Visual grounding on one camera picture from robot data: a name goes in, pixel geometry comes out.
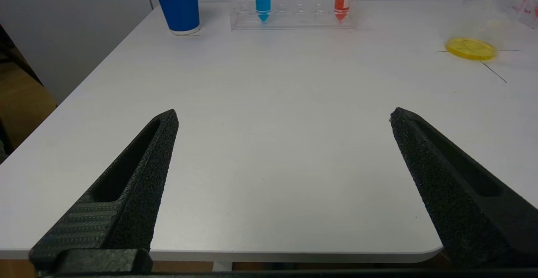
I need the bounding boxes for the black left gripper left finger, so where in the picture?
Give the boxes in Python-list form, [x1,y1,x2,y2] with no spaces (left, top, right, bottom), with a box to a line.
[29,109,179,276]

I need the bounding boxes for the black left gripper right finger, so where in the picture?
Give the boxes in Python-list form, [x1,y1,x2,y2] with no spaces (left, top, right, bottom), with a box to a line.
[389,107,538,270]

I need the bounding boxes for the clear glass beaker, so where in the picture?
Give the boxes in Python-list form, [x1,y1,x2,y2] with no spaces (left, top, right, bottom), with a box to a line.
[444,0,533,61]

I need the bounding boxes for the blue white paper cup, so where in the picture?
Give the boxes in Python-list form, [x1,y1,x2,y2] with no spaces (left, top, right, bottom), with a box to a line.
[150,0,201,35]

